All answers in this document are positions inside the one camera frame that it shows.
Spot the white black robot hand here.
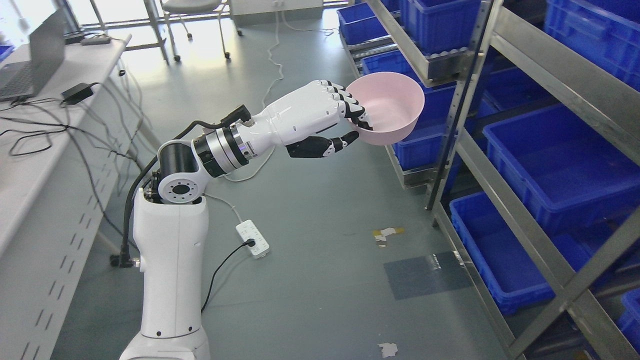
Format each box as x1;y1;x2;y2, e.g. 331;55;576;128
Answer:
237;80;374;158

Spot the pink plastic bowl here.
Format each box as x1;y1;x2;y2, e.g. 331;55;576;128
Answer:
346;71;425;146

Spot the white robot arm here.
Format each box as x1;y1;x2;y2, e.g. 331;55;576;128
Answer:
120;105;251;360

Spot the stainless steel shelf rack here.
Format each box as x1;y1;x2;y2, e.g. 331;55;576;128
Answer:
368;0;640;360

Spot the white power strip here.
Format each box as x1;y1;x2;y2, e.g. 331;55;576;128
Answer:
235;219;270;259

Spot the office chair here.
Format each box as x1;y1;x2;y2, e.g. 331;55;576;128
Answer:
159;0;244;63

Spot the black power adapter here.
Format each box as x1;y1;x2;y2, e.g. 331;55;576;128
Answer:
60;82;101;106

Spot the white desk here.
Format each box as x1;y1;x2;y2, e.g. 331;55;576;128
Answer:
0;35;140;360

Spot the grey laptop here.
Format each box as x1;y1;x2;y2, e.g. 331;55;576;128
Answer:
0;9;66;101

